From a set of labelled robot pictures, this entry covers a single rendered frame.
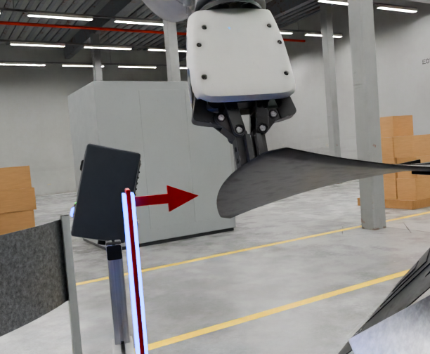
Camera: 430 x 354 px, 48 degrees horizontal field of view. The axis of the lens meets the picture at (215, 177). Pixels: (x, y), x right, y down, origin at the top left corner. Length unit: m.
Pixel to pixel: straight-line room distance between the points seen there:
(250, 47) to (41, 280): 1.97
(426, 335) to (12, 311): 1.88
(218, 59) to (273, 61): 0.06
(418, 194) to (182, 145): 4.13
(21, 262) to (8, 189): 6.16
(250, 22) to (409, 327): 0.34
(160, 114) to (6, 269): 4.91
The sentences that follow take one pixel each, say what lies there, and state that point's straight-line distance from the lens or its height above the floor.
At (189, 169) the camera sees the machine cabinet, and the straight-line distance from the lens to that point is 6.97.
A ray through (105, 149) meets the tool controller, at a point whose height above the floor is 1.24.
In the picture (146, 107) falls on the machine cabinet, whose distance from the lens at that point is 6.75.
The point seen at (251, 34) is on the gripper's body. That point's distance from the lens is 0.50.
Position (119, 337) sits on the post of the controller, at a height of 0.87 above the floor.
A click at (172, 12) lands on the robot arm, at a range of 0.61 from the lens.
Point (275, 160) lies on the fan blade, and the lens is 0.38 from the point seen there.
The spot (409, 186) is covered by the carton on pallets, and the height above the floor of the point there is 0.37.
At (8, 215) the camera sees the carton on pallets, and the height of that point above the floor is 0.47.
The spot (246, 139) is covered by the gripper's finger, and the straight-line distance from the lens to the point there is 0.46.
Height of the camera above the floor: 1.22
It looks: 3 degrees down
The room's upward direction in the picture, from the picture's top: 5 degrees counter-clockwise
